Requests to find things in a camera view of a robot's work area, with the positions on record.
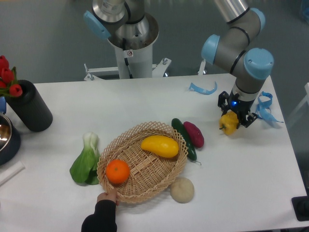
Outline black sleeved forearm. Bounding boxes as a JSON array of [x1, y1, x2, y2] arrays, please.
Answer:
[[81, 200, 117, 232]]

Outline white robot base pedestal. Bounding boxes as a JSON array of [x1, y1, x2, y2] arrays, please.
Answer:
[[83, 0, 160, 79]]

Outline beige round potato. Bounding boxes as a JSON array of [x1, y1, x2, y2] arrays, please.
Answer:
[[170, 177, 195, 203]]

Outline woven wicker basket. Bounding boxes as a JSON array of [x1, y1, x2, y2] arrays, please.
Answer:
[[97, 122, 188, 203]]

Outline white metal frame bracket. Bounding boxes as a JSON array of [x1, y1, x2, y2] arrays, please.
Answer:
[[83, 55, 208, 82]]

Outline black cylindrical vase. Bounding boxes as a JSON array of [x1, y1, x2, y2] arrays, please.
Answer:
[[5, 80, 53, 132]]

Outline blue tape strip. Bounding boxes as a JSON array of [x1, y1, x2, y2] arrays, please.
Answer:
[[188, 82, 218, 95]]

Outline orange fruit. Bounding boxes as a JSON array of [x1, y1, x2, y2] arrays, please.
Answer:
[[105, 159, 130, 185]]

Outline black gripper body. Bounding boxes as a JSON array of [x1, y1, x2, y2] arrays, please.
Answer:
[[227, 89, 255, 116]]

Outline green bok choy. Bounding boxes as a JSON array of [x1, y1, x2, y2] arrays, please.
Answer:
[[70, 132, 100, 185]]

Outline person's hand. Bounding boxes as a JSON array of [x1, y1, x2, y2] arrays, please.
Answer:
[[97, 189, 119, 206]]

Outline black device at table edge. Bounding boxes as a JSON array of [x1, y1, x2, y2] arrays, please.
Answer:
[[292, 196, 309, 221]]

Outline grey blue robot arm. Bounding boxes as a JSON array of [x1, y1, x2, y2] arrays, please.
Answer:
[[201, 0, 274, 128]]

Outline yellow bell pepper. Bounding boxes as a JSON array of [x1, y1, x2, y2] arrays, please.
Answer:
[[219, 111, 239, 135]]

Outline green cucumber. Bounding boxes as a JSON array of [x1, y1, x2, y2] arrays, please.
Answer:
[[171, 118, 201, 165]]

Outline blue small object left edge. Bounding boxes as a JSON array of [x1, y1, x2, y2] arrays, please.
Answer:
[[0, 97, 7, 114]]

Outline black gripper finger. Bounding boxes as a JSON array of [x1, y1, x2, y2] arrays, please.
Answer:
[[218, 91, 229, 116], [236, 111, 258, 129]]

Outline purple sweet potato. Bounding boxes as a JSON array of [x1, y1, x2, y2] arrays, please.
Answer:
[[183, 121, 205, 148]]

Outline blue crumpled tape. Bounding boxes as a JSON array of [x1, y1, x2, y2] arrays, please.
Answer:
[[255, 91, 284, 127]]

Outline white flat stick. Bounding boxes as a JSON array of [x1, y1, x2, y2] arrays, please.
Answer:
[[0, 161, 25, 186]]

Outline dark bowl with metal inside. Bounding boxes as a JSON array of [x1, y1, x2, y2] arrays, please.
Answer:
[[0, 114, 21, 165]]

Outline yellow mango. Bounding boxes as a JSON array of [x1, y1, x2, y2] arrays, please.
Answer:
[[140, 135, 179, 158]]

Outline red tulip flowers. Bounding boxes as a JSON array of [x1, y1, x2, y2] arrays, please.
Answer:
[[0, 55, 23, 98]]

